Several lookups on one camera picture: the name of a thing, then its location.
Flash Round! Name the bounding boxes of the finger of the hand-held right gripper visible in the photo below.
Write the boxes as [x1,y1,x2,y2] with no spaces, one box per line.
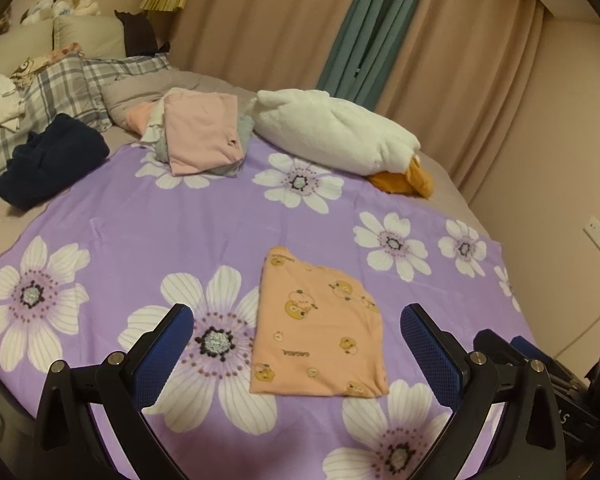
[510,336,556,368]
[474,329,523,367]

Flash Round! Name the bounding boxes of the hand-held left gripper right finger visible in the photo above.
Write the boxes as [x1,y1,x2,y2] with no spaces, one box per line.
[401,303,567,480]

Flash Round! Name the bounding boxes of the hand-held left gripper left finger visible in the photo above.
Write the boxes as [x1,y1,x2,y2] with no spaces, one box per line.
[34,303,195,480]

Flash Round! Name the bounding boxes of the orange printed baby shirt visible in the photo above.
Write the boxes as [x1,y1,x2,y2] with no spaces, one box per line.
[250,246,391,398]

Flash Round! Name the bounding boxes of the white crumpled clothes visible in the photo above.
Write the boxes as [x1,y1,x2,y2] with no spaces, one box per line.
[0,74,26,131]

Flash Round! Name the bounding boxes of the purple floral blanket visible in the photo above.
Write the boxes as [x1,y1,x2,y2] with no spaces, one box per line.
[0,137,546,480]

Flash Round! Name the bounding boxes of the bed with beige sheet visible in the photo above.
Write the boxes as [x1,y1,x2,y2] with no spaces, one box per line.
[0,67,481,281]

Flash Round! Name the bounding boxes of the navy blue garment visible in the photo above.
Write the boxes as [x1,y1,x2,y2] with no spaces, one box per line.
[0,112,111,208]

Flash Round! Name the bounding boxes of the pink folded garment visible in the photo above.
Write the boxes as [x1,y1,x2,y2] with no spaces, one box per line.
[164,91,246,177]

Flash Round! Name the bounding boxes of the peach folded garment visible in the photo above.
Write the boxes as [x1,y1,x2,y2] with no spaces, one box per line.
[126,102,166,134]

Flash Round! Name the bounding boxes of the white duck plush pillow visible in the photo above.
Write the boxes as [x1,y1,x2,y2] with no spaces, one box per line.
[250,89,436,198]

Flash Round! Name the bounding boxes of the grey quilt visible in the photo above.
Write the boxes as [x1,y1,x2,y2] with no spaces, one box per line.
[100,67,261,126]

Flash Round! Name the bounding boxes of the large plaid pillow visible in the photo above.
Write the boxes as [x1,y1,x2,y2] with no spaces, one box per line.
[0,52,113,201]

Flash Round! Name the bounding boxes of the cartoon print cloth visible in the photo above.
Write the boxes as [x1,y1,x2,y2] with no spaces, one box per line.
[11,44,83,86]

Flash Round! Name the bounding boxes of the dark brown cushion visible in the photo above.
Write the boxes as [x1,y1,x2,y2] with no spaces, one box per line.
[115,10,171,56]

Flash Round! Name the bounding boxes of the small beige pillow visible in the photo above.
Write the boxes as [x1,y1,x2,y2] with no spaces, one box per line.
[52,15,128,58]

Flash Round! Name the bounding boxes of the teal curtain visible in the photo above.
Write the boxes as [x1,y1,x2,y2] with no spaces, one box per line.
[316,0,436,108]

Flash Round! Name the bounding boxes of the large beige pillow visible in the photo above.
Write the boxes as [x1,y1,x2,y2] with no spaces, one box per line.
[0,19,56,78]

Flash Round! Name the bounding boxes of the wide beige curtain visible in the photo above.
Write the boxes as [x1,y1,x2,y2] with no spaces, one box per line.
[167,0,376,106]

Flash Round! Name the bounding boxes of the black and white plush toy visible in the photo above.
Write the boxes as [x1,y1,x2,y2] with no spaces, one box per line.
[20,0,73,26]

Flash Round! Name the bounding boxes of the beige curtain by wall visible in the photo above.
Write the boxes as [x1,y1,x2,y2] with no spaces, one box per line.
[375,0,553,206]

